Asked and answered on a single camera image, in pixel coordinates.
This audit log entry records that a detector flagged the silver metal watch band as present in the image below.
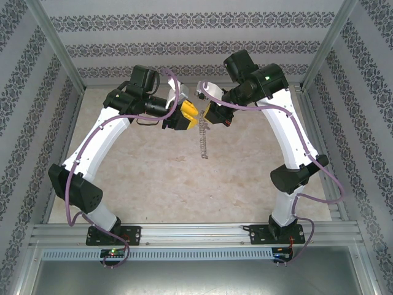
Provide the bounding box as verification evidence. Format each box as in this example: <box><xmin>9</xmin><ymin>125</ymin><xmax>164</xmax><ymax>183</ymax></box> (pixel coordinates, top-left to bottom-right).
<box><xmin>198</xmin><ymin>110</ymin><xmax>209</xmax><ymax>160</ymax></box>

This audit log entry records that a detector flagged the left controller board with LED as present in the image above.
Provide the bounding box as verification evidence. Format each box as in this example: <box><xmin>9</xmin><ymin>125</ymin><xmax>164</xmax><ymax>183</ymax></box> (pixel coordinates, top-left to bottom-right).
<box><xmin>100</xmin><ymin>249</ymin><xmax>126</xmax><ymax>259</ymax></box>

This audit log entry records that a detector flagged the controller board with led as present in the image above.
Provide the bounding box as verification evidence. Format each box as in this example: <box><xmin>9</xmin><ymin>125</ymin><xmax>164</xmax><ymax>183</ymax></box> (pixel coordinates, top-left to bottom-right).
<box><xmin>100</xmin><ymin>249</ymin><xmax>126</xmax><ymax>259</ymax></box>
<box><xmin>272</xmin><ymin>247</ymin><xmax>294</xmax><ymax>261</ymax></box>

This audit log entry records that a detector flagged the grey sheet metal panel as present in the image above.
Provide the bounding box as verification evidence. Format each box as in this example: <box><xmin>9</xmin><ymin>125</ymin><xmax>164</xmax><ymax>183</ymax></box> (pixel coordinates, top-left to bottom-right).
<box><xmin>18</xmin><ymin>259</ymin><xmax>378</xmax><ymax>295</ymax></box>

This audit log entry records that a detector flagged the right controller board with LED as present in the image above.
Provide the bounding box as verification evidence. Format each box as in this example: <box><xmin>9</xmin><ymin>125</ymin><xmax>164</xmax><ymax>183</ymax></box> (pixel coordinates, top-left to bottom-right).
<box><xmin>272</xmin><ymin>247</ymin><xmax>294</xmax><ymax>261</ymax></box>

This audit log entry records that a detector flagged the aluminium table end rail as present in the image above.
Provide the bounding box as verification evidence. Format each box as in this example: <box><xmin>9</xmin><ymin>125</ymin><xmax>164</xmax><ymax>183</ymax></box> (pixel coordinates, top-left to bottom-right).
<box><xmin>82</xmin><ymin>78</ymin><xmax>305</xmax><ymax>90</ymax></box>

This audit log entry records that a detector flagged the aluminium table side rail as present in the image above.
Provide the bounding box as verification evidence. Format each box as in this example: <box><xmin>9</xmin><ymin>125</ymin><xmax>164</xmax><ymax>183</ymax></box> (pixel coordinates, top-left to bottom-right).
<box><xmin>41</xmin><ymin>87</ymin><xmax>85</xmax><ymax>224</ymax></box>
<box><xmin>296</xmin><ymin>85</ymin><xmax>350</xmax><ymax>222</ymax></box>

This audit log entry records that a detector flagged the aluminium frame post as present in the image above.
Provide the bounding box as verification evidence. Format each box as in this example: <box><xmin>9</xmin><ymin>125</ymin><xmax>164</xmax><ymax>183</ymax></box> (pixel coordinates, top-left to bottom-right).
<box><xmin>26</xmin><ymin>0</ymin><xmax>86</xmax><ymax>90</ymax></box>
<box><xmin>301</xmin><ymin>0</ymin><xmax>359</xmax><ymax>90</ymax></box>

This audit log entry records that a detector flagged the aluminium mounting rail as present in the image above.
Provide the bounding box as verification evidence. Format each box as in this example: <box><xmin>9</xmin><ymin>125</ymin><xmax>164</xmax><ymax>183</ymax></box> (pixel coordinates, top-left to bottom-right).
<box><xmin>29</xmin><ymin>222</ymin><xmax>360</xmax><ymax>247</ymax></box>

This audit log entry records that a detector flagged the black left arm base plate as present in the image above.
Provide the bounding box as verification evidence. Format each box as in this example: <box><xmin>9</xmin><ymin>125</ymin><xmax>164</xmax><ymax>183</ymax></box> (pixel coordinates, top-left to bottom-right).
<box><xmin>85</xmin><ymin>226</ymin><xmax>142</xmax><ymax>246</ymax></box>

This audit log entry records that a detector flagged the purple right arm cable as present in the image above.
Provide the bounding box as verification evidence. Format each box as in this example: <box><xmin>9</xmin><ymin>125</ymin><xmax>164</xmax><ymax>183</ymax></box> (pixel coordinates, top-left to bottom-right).
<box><xmin>198</xmin><ymin>80</ymin><xmax>345</xmax><ymax>267</ymax></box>

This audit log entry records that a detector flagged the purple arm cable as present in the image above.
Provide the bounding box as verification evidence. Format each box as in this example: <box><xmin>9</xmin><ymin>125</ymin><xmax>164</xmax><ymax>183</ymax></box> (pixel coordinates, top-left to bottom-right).
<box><xmin>198</xmin><ymin>80</ymin><xmax>345</xmax><ymax>267</ymax></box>
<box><xmin>66</xmin><ymin>69</ymin><xmax>182</xmax><ymax>268</ymax></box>

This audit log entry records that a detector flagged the grey slotted cable duct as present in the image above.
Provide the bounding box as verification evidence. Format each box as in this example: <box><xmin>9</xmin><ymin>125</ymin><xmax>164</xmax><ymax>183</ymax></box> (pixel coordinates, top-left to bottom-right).
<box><xmin>41</xmin><ymin>248</ymin><xmax>274</xmax><ymax>261</ymax></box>

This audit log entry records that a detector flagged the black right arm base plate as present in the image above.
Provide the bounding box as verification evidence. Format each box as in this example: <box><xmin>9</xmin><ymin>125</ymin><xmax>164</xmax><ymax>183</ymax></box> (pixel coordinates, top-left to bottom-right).
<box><xmin>250</xmin><ymin>224</ymin><xmax>306</xmax><ymax>246</ymax></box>

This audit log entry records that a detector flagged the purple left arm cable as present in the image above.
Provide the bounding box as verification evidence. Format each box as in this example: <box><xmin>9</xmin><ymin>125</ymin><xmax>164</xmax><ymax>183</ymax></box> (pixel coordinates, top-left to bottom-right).
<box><xmin>66</xmin><ymin>69</ymin><xmax>182</xmax><ymax>268</ymax></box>

